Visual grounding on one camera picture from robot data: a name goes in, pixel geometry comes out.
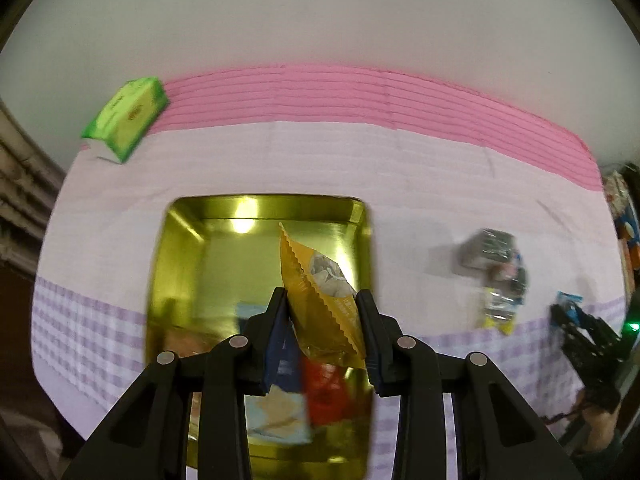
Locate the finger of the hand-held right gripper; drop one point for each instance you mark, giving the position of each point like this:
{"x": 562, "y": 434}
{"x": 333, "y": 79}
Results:
{"x": 600, "y": 327}
{"x": 570, "y": 327}

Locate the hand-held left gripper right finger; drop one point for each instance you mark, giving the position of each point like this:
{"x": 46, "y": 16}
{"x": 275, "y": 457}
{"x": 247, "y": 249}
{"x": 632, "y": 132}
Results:
{"x": 375, "y": 370}

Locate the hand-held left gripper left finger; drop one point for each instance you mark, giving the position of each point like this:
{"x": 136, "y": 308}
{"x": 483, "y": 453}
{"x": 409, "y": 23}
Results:
{"x": 277, "y": 350}

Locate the small blue candy packet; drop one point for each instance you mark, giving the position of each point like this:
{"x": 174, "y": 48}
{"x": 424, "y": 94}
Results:
{"x": 570, "y": 302}

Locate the red snack packet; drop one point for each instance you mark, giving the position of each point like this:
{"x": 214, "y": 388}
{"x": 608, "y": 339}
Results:
{"x": 330, "y": 390}

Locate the orange snack packet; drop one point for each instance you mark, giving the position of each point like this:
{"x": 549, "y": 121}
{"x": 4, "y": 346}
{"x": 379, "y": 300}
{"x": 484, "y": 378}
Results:
{"x": 320, "y": 305}

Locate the navy blue cracker packet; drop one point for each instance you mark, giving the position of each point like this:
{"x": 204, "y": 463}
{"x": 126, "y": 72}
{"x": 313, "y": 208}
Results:
{"x": 277, "y": 415}

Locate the dark candy with blue wrapper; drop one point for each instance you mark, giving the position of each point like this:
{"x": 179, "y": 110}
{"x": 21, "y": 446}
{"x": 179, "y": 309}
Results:
{"x": 517, "y": 285}

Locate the red white patterned candy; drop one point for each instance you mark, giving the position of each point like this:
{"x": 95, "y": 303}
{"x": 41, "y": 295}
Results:
{"x": 500, "y": 271}

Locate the gold metal tin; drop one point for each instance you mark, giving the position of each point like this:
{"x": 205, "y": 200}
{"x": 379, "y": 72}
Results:
{"x": 220, "y": 270}

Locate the grey green square snack packet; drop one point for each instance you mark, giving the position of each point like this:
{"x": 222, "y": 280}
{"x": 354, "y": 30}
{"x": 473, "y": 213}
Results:
{"x": 487, "y": 250}

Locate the person's right forearm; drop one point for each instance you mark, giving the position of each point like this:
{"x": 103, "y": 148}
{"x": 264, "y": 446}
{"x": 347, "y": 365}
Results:
{"x": 600, "y": 465}

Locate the person's right hand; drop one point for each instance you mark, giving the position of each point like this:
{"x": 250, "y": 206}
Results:
{"x": 600, "y": 427}

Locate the pile of colourful boxes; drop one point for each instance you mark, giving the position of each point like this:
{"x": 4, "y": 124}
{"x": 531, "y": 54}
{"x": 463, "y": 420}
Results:
{"x": 625, "y": 220}

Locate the green tissue box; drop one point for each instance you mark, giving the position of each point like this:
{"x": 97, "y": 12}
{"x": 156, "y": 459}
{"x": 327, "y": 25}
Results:
{"x": 127, "y": 115}

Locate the patterned beige curtain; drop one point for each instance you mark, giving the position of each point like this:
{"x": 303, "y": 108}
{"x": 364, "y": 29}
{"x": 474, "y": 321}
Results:
{"x": 20, "y": 185}

